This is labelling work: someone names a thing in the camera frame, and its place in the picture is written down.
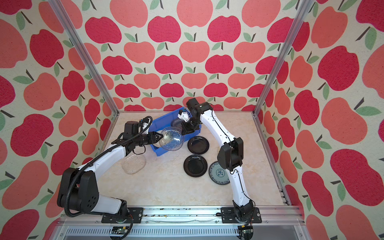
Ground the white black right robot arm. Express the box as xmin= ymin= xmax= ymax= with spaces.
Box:
xmin=178 ymin=98 xmax=256 ymax=225

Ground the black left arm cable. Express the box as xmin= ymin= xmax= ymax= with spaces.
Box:
xmin=63 ymin=115 xmax=153 ymax=218

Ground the aluminium right corner post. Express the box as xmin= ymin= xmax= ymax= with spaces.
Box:
xmin=252 ymin=0 xmax=315 ymax=119

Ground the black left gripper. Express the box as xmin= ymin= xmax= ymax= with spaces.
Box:
xmin=133 ymin=131 xmax=164 ymax=147

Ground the black round plate rear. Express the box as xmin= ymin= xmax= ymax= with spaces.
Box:
xmin=187 ymin=136 xmax=210 ymax=155

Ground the black round plate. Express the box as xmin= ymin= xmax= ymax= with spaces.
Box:
xmin=187 ymin=136 xmax=210 ymax=155
xmin=183 ymin=155 xmax=208 ymax=178

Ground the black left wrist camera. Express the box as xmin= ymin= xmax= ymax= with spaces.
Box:
xmin=123 ymin=121 xmax=140 ymax=140

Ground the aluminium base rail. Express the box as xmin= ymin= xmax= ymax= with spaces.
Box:
xmin=48 ymin=206 xmax=311 ymax=240

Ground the blue patterned round plate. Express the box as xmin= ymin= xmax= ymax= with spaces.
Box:
xmin=209 ymin=161 xmax=230 ymax=186

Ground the clear glass plate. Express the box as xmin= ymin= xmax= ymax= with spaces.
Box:
xmin=171 ymin=119 xmax=184 ymax=129
xmin=121 ymin=154 xmax=147 ymax=175
xmin=159 ymin=127 xmax=185 ymax=151

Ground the black round plate front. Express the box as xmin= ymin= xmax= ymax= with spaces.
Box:
xmin=183 ymin=155 xmax=208 ymax=178

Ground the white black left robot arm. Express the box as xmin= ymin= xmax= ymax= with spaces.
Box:
xmin=57 ymin=132 xmax=164 ymax=221

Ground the aluminium corner post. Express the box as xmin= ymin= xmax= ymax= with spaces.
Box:
xmin=252 ymin=0 xmax=315 ymax=119
xmin=48 ymin=0 xmax=119 ymax=116

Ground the aluminium left corner post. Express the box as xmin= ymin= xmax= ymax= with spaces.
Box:
xmin=48 ymin=0 xmax=119 ymax=116

